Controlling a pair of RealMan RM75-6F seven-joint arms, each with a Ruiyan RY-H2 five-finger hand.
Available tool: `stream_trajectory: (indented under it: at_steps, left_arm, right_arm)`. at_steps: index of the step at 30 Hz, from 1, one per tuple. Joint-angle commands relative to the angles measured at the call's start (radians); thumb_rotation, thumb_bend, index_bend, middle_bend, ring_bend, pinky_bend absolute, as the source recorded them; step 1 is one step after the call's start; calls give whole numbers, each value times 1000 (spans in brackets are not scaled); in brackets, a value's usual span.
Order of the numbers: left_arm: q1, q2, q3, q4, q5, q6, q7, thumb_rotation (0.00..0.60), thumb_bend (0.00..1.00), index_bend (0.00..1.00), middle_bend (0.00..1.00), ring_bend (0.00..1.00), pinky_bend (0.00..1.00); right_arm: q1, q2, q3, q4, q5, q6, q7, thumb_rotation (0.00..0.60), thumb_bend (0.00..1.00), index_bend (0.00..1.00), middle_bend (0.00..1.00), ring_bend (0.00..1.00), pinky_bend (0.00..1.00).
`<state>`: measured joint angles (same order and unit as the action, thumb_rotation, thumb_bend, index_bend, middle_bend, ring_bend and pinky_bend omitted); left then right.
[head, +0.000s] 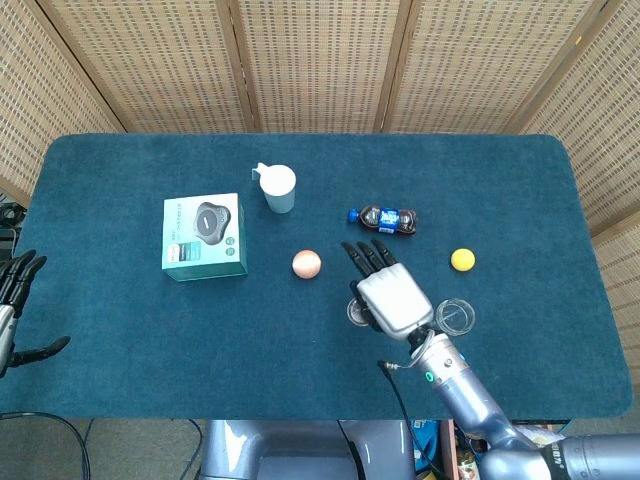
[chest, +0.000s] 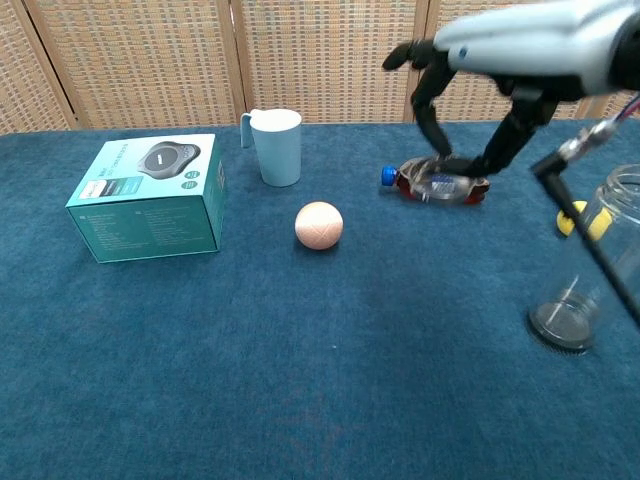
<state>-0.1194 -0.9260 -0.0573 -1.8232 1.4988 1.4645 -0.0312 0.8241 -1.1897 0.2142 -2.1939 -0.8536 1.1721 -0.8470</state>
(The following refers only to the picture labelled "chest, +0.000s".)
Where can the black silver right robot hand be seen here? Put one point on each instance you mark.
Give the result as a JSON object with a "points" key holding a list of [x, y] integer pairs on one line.
{"points": [[525, 45]]}

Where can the cola bottle with blue cap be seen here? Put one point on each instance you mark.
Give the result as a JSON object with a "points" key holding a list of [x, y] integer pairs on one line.
{"points": [[425, 192]]}

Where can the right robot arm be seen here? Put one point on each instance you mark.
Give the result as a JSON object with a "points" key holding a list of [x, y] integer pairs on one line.
{"points": [[632, 45]]}

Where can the clear glass jar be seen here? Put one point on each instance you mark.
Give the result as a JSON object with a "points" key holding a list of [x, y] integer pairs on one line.
{"points": [[565, 320]]}

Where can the yellow ball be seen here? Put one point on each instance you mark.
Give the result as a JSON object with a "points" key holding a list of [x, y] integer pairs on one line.
{"points": [[565, 220]]}

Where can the peach textured ball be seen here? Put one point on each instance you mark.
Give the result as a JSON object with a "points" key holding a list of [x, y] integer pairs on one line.
{"points": [[319, 225]]}

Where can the blue felt table cover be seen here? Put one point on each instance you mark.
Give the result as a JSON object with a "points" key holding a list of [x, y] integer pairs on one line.
{"points": [[300, 350]]}

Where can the teal speaker product box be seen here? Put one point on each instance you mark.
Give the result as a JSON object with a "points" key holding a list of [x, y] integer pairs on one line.
{"points": [[150, 200]]}

